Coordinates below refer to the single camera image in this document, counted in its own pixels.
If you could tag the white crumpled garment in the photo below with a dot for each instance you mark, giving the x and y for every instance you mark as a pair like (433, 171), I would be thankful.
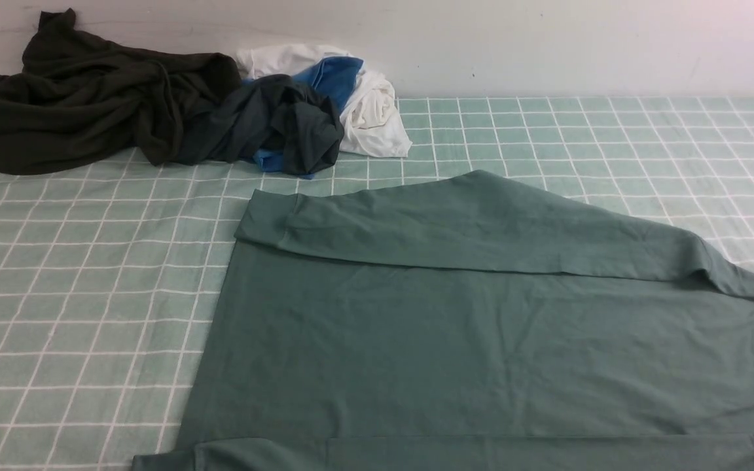
(372, 123)

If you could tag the dark teal crumpled garment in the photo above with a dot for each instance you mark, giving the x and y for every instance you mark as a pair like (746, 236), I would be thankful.
(234, 128)

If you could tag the dark olive crumpled garment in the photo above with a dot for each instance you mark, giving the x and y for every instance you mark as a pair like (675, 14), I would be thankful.
(80, 99)

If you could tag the green checkered tablecloth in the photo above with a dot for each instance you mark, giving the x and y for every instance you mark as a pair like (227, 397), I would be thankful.
(109, 273)

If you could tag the blue crumpled garment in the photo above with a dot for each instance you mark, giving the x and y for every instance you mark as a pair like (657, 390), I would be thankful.
(334, 77)

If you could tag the green long-sleeve top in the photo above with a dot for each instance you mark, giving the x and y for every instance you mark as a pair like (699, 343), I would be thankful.
(474, 323)

